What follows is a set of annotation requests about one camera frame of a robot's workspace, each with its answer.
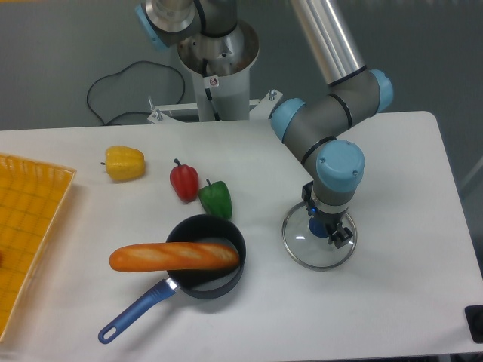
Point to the yellow plastic basket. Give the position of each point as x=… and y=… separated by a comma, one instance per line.
x=32, y=193

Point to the toy baguette bread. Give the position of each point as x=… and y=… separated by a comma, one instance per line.
x=174, y=256

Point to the green toy bell pepper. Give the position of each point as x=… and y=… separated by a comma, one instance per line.
x=215, y=199

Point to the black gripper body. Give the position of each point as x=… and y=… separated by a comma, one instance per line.
x=327, y=206

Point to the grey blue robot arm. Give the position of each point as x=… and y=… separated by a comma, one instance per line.
x=310, y=132

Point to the dark saucepan blue handle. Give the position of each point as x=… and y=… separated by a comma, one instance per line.
x=199, y=284

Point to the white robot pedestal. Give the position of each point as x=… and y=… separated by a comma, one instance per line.
x=220, y=70

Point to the black device at table edge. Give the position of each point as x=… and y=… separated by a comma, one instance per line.
x=473, y=315

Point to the red toy bell pepper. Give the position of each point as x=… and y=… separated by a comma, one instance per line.
x=185, y=182

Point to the yellow toy bell pepper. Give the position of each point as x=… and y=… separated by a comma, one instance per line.
x=124, y=163

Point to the glass pot lid blue knob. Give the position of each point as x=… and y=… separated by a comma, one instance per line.
x=307, y=245

